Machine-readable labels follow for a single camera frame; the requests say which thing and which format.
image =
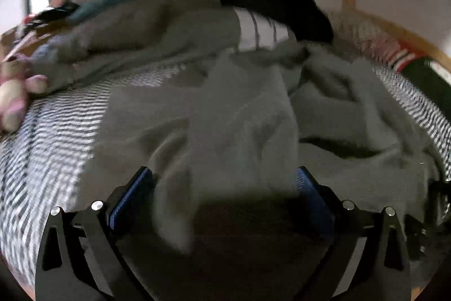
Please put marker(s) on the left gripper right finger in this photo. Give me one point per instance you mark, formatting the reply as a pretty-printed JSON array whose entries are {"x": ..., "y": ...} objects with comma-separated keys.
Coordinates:
[{"x": 367, "y": 257}]

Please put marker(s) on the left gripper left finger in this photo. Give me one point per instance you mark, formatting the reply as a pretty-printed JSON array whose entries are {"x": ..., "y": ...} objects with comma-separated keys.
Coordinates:
[{"x": 78, "y": 258}]

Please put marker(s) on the dark green zip hoodie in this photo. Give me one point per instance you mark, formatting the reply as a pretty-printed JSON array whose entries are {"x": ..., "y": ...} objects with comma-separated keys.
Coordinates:
[{"x": 240, "y": 132}]

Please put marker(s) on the black white checkered bedsheet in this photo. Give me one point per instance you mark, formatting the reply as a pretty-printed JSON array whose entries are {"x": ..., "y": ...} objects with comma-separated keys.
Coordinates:
[{"x": 42, "y": 163}]

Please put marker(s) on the pink plush bear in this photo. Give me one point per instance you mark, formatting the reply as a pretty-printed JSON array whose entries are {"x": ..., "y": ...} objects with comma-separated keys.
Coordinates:
[{"x": 16, "y": 88}]

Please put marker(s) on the hello kitty pillow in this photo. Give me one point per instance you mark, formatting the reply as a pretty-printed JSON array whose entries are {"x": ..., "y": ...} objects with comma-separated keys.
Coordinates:
[{"x": 421, "y": 74}]

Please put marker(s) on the red striped pillow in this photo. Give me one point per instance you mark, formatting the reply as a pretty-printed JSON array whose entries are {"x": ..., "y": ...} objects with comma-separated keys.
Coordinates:
[{"x": 394, "y": 53}]

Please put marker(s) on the grey folded duvet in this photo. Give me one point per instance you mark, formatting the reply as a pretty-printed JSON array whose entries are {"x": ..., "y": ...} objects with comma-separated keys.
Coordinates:
[{"x": 135, "y": 36}]

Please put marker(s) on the clutter on headboard shelf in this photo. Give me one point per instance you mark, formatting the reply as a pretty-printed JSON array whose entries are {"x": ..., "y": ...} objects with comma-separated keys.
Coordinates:
[{"x": 53, "y": 17}]

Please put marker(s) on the teal pillow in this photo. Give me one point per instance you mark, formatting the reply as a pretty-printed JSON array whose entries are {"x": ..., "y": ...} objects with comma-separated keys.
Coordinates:
[{"x": 91, "y": 9}]

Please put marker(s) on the white striped garment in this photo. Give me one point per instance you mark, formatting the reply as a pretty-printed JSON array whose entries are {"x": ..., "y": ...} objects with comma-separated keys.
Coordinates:
[{"x": 258, "y": 32}]

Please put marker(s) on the black fuzzy garment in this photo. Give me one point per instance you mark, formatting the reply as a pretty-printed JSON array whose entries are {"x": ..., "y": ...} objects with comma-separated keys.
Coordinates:
[{"x": 303, "y": 17}]

